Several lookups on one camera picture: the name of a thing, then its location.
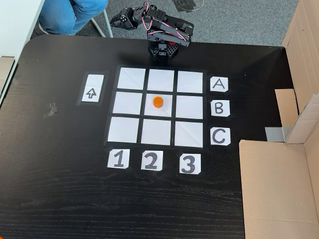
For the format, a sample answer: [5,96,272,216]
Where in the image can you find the paper sheet letter A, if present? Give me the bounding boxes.
[210,76,229,93]

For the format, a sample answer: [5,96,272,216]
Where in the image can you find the paper sheet letter C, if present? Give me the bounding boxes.
[210,127,231,146]

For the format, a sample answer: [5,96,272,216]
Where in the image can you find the black floor tape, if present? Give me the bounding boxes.
[171,0,204,13]

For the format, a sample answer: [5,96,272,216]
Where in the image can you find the white desk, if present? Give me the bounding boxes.
[0,0,45,110]

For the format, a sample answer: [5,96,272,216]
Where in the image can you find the white arrow paper sheet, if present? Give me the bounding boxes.
[81,74,104,103]

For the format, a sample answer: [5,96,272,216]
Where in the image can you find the person's legs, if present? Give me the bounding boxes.
[37,0,109,35]

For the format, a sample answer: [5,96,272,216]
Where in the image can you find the white nine-square paper grid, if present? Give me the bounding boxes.
[104,65,208,149]

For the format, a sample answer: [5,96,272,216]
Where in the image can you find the paper sheet number 1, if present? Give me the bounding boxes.
[107,148,130,169]

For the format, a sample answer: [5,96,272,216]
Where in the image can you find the white metal chair leg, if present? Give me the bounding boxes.
[89,7,114,38]

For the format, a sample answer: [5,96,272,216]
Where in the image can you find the paper sheet number 2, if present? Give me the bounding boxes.
[141,150,164,171]

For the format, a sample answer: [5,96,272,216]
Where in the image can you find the red white servo wire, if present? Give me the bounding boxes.
[141,1,154,31]

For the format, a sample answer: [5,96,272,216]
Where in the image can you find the brown cardboard wall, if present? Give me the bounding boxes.
[238,0,319,239]

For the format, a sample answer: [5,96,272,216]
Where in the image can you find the paper sheet number 3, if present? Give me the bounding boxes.
[179,153,202,175]

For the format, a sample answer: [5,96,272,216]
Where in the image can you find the grey tape strip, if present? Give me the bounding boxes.
[264,126,292,143]

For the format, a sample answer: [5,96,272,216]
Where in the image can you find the clear tape scraps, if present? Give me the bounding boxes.
[43,101,58,119]

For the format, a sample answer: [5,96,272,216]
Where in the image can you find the paper sheet letter B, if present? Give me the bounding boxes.
[211,100,230,117]

